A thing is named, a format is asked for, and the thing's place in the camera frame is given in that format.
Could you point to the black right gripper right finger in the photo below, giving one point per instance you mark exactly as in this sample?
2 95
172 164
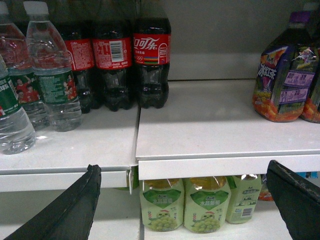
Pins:
297 199

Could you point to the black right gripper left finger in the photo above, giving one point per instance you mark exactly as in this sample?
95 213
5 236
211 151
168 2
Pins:
70 216

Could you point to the clear water bottle green label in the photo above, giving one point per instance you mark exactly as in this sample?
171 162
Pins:
50 62

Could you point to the white metal shelf left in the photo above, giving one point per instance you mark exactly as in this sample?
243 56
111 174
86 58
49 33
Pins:
57 159

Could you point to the water bottle far left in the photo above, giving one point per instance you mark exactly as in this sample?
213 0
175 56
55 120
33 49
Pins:
17 133

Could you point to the water bottle behind left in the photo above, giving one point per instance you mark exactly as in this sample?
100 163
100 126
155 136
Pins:
14 51

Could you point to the green grape drink bottle right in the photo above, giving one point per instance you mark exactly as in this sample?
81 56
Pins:
245 190

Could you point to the green grape drink bottle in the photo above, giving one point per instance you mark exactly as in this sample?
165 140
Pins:
245 190
205 203
162 204

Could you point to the green grape drink bottle middle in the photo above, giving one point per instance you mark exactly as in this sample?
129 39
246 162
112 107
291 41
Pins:
205 203

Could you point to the green grape drink bottle left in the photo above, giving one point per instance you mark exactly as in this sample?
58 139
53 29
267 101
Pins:
162 204

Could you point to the purple iced tea bottle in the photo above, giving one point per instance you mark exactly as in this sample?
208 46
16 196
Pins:
286 71

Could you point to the cola bottle middle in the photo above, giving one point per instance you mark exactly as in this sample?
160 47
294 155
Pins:
112 46

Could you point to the cola bottle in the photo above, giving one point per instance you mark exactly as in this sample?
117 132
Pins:
152 48
79 48
112 46

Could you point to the cola bottle left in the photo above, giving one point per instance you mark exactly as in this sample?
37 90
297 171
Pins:
79 48

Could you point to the cola bottle front right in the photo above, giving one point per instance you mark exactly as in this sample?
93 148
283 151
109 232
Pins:
152 48

